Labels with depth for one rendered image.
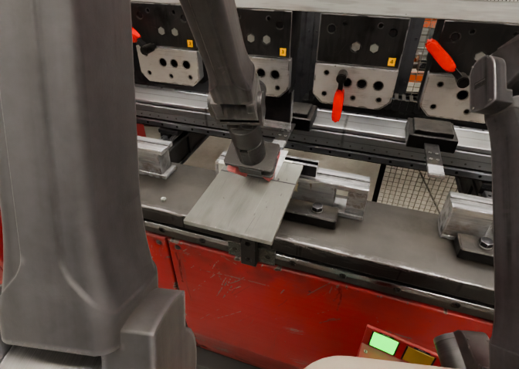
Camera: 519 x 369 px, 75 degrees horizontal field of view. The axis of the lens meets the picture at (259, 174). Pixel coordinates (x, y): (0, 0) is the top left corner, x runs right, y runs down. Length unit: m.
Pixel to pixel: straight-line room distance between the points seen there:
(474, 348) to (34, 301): 0.49
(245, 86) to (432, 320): 0.69
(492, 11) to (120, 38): 0.58
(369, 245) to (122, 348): 0.69
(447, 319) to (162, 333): 0.79
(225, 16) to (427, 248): 0.67
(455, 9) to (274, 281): 0.70
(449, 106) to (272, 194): 0.37
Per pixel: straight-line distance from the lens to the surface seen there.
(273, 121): 0.80
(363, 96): 0.69
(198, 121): 1.18
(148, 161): 1.01
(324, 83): 0.69
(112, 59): 0.18
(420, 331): 0.97
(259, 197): 0.71
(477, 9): 0.67
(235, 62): 0.44
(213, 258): 0.95
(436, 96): 0.69
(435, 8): 0.66
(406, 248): 0.84
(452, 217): 0.87
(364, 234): 0.84
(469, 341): 0.55
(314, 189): 0.83
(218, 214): 0.67
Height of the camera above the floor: 1.45
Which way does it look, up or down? 35 degrees down
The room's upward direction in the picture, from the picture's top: straight up
